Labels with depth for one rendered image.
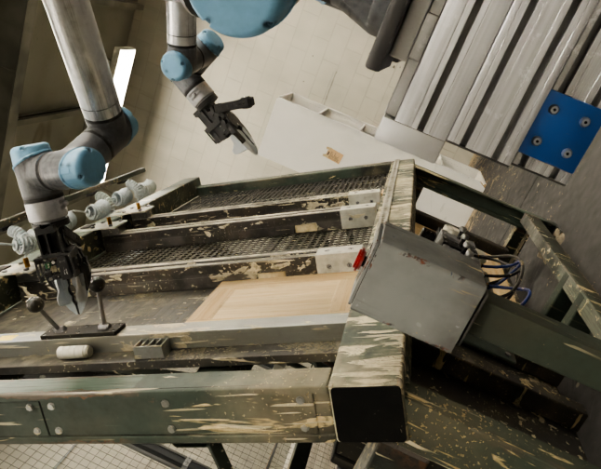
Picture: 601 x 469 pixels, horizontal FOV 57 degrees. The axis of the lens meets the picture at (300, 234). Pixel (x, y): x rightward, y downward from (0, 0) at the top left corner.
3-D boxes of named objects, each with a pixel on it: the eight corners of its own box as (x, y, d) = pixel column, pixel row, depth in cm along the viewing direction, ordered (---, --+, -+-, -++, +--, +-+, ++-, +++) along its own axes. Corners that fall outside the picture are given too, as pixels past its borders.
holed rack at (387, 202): (379, 265, 139) (378, 263, 138) (367, 266, 139) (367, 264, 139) (400, 159, 293) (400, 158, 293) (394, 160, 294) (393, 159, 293)
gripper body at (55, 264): (39, 288, 109) (21, 229, 106) (52, 274, 118) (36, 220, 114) (78, 279, 110) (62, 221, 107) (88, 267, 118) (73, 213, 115)
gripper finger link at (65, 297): (58, 325, 113) (46, 284, 111) (66, 314, 119) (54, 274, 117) (73, 322, 114) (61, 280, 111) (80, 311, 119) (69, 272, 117)
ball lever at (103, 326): (108, 334, 125) (98, 277, 123) (93, 335, 126) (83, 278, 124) (117, 328, 129) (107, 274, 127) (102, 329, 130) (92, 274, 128)
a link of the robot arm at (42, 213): (31, 199, 113) (71, 192, 114) (37, 221, 115) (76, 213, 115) (18, 207, 106) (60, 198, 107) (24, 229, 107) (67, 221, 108)
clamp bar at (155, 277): (363, 278, 145) (351, 190, 139) (-11, 307, 173) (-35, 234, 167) (367, 265, 154) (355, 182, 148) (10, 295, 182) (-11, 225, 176)
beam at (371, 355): (410, 444, 88) (403, 383, 85) (336, 445, 91) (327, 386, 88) (416, 178, 294) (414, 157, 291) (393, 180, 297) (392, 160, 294)
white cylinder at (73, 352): (58, 361, 125) (87, 360, 124) (54, 350, 125) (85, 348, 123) (65, 355, 128) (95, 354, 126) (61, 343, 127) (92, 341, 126)
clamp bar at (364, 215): (377, 227, 191) (367, 159, 184) (78, 256, 219) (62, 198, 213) (379, 220, 200) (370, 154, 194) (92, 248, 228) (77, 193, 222)
